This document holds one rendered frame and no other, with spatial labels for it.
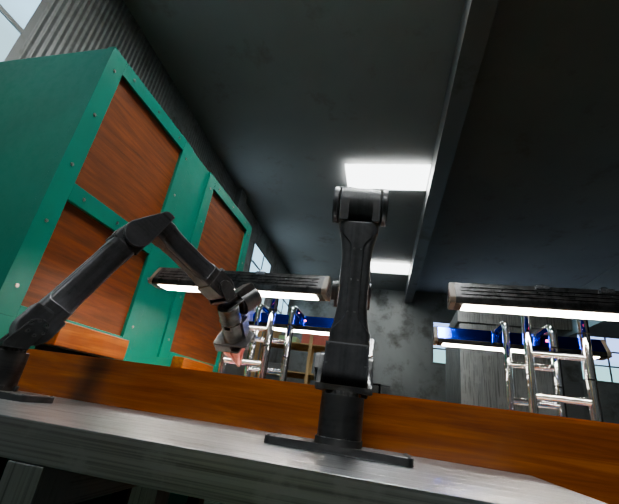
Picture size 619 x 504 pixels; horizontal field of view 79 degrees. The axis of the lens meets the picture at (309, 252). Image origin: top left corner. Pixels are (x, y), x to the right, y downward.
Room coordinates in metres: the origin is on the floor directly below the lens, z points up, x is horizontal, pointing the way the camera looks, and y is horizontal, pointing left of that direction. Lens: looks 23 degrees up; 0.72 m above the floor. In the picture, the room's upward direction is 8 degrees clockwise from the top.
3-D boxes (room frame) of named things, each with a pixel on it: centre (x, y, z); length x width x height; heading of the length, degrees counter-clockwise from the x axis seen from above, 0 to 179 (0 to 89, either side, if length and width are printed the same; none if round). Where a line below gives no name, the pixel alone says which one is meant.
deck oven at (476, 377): (5.77, -3.12, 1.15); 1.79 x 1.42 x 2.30; 165
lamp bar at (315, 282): (1.20, 0.22, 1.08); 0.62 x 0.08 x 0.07; 74
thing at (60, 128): (1.70, 0.85, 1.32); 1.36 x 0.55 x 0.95; 164
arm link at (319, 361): (0.59, -0.08, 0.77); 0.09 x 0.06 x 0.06; 82
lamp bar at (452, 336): (1.47, -0.87, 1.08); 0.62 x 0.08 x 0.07; 74
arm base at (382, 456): (0.58, -0.08, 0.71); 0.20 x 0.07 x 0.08; 77
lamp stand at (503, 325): (1.39, -0.85, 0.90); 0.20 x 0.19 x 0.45; 74
